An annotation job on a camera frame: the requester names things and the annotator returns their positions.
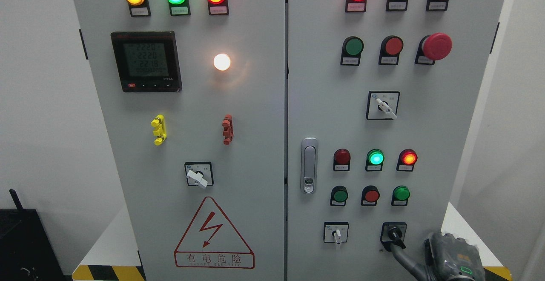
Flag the black rotary knob switch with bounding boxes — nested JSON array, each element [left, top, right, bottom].
[[380, 222, 407, 252]]

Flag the red test terminal block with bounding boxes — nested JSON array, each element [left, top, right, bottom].
[[222, 114, 234, 146]]

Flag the dark red indicator left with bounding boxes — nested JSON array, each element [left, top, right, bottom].
[[333, 148, 351, 171]]

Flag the white glowing indicator light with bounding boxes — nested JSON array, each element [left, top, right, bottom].
[[213, 53, 231, 71]]

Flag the green push button lower left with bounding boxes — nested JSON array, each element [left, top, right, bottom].
[[330, 185, 348, 206]]

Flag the left grey cabinet door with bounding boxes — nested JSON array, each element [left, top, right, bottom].
[[74, 0, 285, 281]]

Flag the grey cabinet door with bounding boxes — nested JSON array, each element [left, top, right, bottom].
[[287, 0, 503, 281], [74, 0, 285, 281]]

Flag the green lit indicator middle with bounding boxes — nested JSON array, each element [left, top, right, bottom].
[[365, 149, 384, 171]]

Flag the yellow test terminal block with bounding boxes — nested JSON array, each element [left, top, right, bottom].
[[151, 114, 167, 146]]

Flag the green push button second row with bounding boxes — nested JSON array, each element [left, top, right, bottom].
[[340, 35, 364, 66]]

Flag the red push button lower middle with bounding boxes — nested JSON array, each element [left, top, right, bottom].
[[361, 185, 380, 206]]

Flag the right grey cabinet door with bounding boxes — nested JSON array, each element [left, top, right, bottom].
[[287, 0, 503, 281]]

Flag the red electric hazard warning sticker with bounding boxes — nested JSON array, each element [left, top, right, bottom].
[[174, 196, 255, 269]]

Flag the black digital power meter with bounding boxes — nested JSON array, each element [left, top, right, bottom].
[[111, 31, 182, 92]]

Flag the red push button second row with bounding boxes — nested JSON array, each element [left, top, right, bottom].
[[379, 35, 404, 65]]

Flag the green illuminated button lower right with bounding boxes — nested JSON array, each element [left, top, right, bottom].
[[391, 185, 410, 206]]

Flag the red emergency stop mushroom button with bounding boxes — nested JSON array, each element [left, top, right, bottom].
[[414, 32, 452, 65]]

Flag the yellow indicator light top left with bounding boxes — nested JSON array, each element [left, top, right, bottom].
[[126, 0, 151, 17]]

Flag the white platform with hazard stripes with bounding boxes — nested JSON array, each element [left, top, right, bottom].
[[67, 204, 513, 281]]

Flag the black box with antenna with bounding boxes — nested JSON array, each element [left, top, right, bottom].
[[0, 189, 65, 281]]

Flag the silver door handle lock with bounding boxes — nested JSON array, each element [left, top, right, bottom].
[[301, 137, 318, 194]]

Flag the white selector switch left door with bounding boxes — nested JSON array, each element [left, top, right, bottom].
[[184, 161, 214, 189]]

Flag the white selector switch upper right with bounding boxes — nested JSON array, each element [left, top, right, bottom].
[[366, 91, 400, 120]]

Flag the white selector switch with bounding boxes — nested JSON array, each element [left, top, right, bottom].
[[323, 222, 349, 245], [366, 91, 400, 120]]

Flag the white selector switch bottom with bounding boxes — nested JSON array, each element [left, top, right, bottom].
[[323, 222, 349, 245]]

